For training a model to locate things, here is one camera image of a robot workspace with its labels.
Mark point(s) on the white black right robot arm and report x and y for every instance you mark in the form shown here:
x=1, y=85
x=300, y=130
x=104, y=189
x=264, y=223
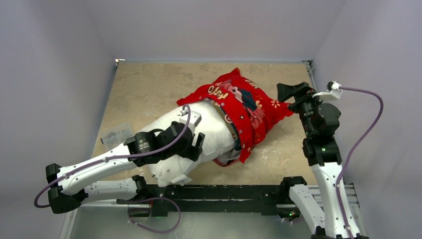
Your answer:
x=323, y=184

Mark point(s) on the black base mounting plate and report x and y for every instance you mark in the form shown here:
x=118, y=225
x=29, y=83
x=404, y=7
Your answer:
x=268, y=200

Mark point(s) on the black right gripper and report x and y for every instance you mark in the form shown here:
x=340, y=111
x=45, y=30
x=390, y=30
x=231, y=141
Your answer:
x=299, y=101

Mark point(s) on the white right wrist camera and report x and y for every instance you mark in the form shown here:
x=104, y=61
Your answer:
x=333, y=92

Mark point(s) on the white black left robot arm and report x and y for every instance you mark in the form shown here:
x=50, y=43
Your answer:
x=71, y=186

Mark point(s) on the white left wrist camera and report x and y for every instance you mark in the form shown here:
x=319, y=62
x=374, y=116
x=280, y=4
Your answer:
x=191, y=119

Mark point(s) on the metal corner bracket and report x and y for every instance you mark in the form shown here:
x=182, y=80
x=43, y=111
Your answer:
x=119, y=61

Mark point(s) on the aluminium front frame rail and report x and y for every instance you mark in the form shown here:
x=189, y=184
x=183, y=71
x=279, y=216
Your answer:
x=142, y=211

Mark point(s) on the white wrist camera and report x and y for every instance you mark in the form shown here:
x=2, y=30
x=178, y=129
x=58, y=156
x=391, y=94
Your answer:
x=333, y=92
x=191, y=119

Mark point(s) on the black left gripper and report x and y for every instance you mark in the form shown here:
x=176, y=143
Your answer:
x=191, y=151

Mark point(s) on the red printed pillowcase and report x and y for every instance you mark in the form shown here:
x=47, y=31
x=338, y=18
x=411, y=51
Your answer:
x=247, y=110

